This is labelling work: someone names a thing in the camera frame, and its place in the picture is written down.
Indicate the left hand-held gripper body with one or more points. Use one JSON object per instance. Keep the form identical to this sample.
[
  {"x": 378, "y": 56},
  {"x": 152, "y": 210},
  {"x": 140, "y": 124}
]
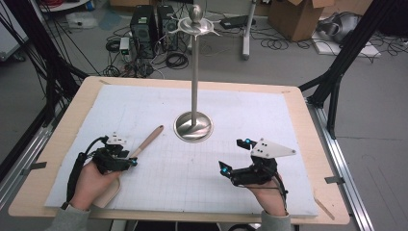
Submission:
[{"x": 110, "y": 160}]

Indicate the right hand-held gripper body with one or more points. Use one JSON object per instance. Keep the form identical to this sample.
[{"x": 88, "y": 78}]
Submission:
[{"x": 256, "y": 173}]

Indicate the wooden spatula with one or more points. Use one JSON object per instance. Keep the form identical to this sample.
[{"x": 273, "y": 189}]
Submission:
[{"x": 150, "y": 136}]

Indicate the person's right hand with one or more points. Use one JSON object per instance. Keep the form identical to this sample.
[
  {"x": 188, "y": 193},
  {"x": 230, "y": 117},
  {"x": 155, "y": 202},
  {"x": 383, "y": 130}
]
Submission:
[{"x": 271, "y": 199}]

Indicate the person's left hand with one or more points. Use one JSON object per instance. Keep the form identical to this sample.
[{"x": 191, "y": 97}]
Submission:
[{"x": 89, "y": 186}]

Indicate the white grid mat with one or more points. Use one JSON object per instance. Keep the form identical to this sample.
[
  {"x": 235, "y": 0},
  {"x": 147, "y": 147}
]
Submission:
[{"x": 198, "y": 106}]

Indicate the thin wooden stick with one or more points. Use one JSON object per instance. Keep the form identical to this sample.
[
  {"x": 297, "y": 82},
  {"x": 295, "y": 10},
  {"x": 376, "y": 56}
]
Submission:
[{"x": 324, "y": 208}]

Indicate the dark metal clip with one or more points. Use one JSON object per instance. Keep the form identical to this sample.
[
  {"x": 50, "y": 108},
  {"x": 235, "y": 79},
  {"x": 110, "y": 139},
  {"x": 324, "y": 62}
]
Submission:
[
  {"x": 335, "y": 179},
  {"x": 33, "y": 167}
]

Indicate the steel utensil stand with hooks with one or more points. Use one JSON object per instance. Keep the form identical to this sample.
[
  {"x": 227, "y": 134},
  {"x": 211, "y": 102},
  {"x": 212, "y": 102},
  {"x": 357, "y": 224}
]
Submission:
[{"x": 194, "y": 80}]

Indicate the white stand pole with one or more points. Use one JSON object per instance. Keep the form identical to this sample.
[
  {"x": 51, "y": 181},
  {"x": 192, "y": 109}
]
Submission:
[{"x": 247, "y": 35}]

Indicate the white power box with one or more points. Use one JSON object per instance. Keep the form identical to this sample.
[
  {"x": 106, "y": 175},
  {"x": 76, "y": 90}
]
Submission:
[{"x": 124, "y": 45}]

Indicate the flat black device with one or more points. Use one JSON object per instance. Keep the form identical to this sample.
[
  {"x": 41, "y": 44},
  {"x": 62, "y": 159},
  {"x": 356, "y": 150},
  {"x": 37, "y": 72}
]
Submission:
[{"x": 235, "y": 21}]

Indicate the large black computer tower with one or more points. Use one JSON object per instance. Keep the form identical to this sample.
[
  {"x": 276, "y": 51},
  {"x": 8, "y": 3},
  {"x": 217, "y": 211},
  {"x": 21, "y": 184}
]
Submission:
[{"x": 143, "y": 30}]

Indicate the slim black computer tower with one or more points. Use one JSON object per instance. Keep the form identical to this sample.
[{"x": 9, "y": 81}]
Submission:
[{"x": 166, "y": 27}]

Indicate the cardboard box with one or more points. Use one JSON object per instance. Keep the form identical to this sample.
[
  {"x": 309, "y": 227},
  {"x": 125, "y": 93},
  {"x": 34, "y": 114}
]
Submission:
[{"x": 298, "y": 19}]

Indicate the clear plastic bag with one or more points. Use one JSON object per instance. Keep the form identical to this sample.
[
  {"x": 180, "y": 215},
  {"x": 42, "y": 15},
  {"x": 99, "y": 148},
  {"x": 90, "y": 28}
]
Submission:
[{"x": 81, "y": 20}]

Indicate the grey bag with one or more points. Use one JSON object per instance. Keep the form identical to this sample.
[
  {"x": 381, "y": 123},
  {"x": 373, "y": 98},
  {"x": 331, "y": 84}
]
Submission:
[{"x": 340, "y": 27}]

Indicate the white flat board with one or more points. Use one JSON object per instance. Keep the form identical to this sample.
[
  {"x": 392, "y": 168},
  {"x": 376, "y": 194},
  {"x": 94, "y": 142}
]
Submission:
[{"x": 365, "y": 49}]

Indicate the aluminium rail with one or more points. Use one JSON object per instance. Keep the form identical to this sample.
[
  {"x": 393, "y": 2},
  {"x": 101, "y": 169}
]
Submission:
[
  {"x": 346, "y": 179},
  {"x": 19, "y": 173}
]

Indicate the black frame post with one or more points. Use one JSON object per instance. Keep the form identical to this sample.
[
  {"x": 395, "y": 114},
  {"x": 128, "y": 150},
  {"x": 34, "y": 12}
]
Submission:
[
  {"x": 349, "y": 51},
  {"x": 38, "y": 48}
]

